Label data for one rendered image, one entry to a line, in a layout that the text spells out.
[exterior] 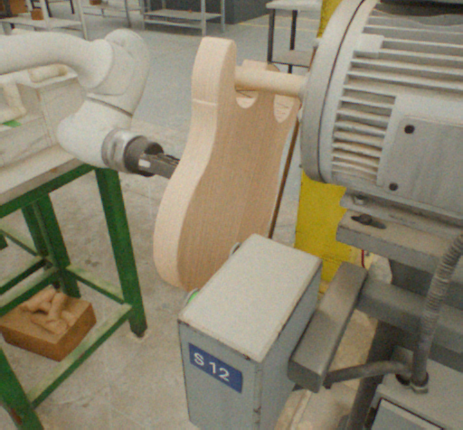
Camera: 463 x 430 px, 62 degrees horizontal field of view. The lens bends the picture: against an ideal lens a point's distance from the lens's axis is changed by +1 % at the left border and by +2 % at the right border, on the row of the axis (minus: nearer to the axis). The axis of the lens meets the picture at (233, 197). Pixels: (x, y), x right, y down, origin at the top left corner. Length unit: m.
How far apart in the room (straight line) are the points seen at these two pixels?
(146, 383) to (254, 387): 1.31
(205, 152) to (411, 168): 0.27
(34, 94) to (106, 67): 0.42
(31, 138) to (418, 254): 1.02
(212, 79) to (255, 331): 0.32
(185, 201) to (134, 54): 0.42
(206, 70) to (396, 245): 0.33
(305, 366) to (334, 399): 0.86
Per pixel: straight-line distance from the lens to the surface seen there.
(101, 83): 0.84
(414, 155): 0.43
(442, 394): 0.64
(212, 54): 0.54
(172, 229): 0.54
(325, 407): 1.31
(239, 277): 0.43
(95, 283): 1.78
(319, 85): 0.46
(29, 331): 1.83
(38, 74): 1.23
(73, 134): 0.87
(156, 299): 1.94
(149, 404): 1.65
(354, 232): 0.52
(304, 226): 1.85
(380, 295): 0.56
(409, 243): 0.52
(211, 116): 0.54
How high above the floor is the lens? 1.43
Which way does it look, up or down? 33 degrees down
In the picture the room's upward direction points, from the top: straight up
